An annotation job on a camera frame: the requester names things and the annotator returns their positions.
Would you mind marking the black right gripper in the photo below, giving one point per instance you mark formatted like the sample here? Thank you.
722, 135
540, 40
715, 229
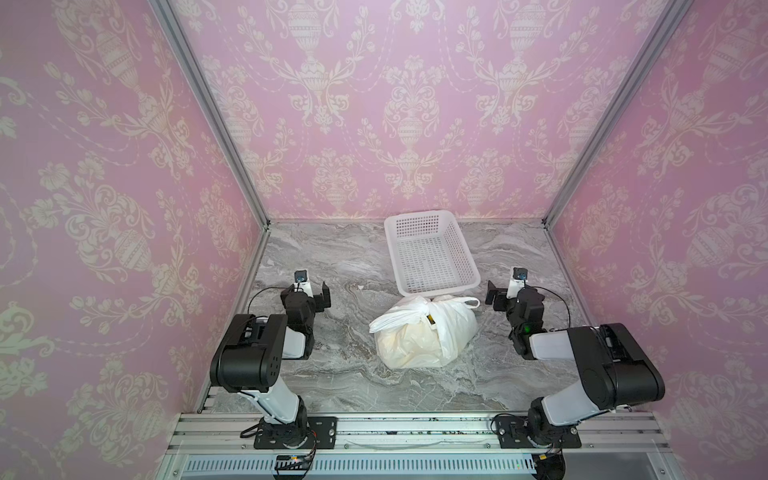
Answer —
501, 296

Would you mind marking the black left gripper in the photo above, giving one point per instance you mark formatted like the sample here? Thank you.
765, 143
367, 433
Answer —
318, 298

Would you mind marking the white plastic bag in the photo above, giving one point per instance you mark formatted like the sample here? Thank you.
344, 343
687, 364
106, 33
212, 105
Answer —
425, 333

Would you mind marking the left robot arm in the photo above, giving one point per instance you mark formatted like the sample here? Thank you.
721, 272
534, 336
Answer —
248, 362

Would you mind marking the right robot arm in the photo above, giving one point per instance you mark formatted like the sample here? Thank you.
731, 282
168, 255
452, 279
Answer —
613, 370

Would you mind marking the white perforated plastic basket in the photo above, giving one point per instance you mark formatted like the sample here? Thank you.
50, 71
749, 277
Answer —
429, 254

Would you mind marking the white vented control box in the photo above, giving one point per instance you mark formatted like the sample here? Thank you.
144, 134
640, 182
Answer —
329, 465

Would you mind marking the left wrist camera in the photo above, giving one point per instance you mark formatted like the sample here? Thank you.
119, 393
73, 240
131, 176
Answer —
302, 279

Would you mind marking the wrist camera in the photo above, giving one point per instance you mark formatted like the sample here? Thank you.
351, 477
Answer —
518, 279
302, 279

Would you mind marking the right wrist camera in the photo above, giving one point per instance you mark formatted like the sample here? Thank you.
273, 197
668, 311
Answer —
518, 279

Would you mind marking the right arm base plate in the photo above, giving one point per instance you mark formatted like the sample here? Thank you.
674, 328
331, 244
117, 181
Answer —
516, 432

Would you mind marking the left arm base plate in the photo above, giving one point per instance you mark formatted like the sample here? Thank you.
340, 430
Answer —
315, 432

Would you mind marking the aluminium front rail frame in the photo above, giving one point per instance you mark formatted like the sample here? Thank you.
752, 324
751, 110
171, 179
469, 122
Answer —
621, 445

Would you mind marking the left aluminium corner post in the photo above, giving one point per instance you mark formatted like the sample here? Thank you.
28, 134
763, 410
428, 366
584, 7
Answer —
194, 74

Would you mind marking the aluminium corner post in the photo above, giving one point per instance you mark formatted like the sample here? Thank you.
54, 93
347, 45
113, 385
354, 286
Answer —
660, 34
194, 74

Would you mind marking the right aluminium corner post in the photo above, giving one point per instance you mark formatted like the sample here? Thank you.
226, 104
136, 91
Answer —
660, 34

